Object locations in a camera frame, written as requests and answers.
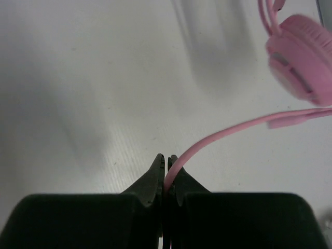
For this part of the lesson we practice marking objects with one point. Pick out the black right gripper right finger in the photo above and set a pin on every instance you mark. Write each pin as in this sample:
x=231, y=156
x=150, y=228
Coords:
x=198, y=218

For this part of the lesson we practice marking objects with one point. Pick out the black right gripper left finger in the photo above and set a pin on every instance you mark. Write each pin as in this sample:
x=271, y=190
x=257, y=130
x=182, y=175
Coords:
x=131, y=219

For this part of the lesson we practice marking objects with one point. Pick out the pink headphones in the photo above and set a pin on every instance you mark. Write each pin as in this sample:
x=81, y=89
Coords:
x=299, y=54

